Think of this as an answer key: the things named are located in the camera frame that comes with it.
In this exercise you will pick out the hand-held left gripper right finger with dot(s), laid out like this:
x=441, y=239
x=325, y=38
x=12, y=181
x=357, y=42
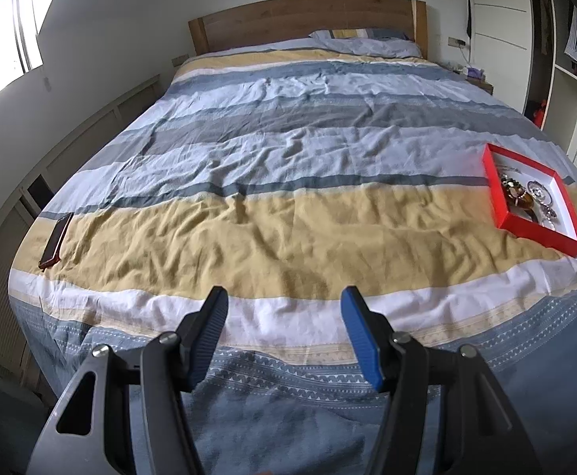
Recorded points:
x=365, y=341

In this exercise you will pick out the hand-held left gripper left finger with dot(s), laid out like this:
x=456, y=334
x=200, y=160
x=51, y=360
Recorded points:
x=204, y=341

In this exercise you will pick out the wall socket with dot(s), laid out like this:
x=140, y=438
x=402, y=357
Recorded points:
x=456, y=42

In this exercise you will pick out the wooden nightstand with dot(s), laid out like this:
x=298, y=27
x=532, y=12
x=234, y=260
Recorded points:
x=484, y=86

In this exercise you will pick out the wooden headboard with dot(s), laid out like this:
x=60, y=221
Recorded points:
x=293, y=20

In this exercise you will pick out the hanging clothes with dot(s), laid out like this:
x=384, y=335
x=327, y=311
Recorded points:
x=574, y=34

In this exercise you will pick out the red item in wardrobe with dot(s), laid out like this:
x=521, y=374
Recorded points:
x=537, y=115

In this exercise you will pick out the white wardrobe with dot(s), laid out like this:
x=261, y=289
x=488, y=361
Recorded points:
x=496, y=10

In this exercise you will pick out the striped pillow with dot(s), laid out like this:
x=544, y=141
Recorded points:
x=367, y=44

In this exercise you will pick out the striped bed blanket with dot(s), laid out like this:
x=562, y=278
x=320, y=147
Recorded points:
x=288, y=158

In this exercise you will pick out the amber bangle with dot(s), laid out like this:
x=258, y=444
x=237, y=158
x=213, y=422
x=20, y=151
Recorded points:
x=525, y=201

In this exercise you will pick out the red jewelry box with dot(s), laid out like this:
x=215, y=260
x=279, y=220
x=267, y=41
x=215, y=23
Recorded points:
x=493, y=193

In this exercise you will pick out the smartphone with red case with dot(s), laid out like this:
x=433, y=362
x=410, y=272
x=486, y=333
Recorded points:
x=56, y=240

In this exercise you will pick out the purple tissue box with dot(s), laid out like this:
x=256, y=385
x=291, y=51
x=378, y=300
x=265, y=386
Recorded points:
x=476, y=73

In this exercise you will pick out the window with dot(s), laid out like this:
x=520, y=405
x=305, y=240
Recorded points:
x=6, y=34

